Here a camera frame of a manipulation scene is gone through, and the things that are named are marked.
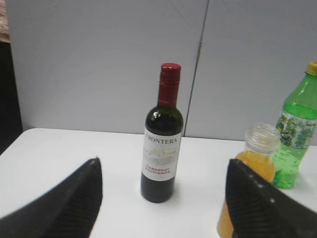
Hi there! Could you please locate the black office chair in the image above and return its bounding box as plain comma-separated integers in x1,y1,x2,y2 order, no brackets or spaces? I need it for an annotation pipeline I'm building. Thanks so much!
0,42,23,153

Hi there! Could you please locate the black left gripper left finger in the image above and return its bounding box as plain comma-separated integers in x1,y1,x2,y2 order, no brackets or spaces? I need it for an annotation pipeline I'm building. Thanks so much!
0,157,103,238

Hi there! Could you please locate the NFC orange juice bottle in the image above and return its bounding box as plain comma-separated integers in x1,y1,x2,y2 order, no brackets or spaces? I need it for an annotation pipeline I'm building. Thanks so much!
216,122,281,238

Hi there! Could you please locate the red wine bottle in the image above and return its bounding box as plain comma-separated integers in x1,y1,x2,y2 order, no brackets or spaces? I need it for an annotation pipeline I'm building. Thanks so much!
140,62,184,203

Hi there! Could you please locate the green soda bottle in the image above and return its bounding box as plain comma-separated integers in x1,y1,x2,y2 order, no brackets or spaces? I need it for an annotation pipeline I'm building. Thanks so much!
273,61,317,189

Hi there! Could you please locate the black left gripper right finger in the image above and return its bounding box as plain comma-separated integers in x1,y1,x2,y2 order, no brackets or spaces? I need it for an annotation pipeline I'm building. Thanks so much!
226,159,317,238

